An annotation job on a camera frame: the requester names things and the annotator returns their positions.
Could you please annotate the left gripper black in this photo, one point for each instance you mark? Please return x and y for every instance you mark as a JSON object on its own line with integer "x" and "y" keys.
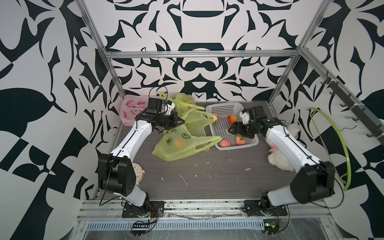
{"x": 169, "y": 120}

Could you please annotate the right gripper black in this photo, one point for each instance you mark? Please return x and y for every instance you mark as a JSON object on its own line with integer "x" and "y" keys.
{"x": 240, "y": 129}

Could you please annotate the green avocado plastic bag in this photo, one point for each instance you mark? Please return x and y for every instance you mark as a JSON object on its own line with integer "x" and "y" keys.
{"x": 188, "y": 139}

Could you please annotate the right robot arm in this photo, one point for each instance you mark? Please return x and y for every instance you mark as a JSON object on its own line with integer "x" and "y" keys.
{"x": 315, "y": 179}

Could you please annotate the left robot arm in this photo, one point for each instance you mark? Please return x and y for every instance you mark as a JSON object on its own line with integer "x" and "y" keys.
{"x": 115, "y": 170}

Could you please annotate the pink peach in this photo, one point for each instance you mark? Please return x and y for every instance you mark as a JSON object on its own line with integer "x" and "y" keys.
{"x": 232, "y": 119}
{"x": 225, "y": 144}

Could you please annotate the pink peach front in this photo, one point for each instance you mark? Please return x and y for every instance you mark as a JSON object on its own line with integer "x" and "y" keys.
{"x": 225, "y": 144}

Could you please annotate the peach back basket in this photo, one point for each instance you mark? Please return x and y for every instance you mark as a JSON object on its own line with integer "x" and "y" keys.
{"x": 240, "y": 141}

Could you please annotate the pink plastic bag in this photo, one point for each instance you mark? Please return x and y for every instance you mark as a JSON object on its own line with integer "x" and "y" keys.
{"x": 130, "y": 107}

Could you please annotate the beige alarm clock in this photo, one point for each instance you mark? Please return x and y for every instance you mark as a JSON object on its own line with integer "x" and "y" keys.
{"x": 139, "y": 172}

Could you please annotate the black hook rack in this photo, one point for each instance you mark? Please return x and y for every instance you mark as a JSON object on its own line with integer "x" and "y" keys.
{"x": 361, "y": 111}

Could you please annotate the green hoop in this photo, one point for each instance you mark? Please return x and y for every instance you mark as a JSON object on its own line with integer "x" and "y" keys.
{"x": 346, "y": 178}

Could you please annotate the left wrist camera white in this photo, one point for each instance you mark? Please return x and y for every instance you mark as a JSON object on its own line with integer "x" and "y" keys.
{"x": 169, "y": 107}

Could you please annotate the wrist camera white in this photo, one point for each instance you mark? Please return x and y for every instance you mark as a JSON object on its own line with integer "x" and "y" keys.
{"x": 245, "y": 116}
{"x": 169, "y": 107}

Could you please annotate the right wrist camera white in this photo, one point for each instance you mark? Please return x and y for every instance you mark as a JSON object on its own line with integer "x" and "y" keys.
{"x": 245, "y": 116}

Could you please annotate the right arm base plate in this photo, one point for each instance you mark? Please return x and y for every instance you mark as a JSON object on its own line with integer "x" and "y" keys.
{"x": 262, "y": 208}

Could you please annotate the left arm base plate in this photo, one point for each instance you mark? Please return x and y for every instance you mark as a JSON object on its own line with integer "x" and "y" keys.
{"x": 151, "y": 208}

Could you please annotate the aluminium frame bar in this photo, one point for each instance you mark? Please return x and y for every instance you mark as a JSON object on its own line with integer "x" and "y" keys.
{"x": 201, "y": 54}

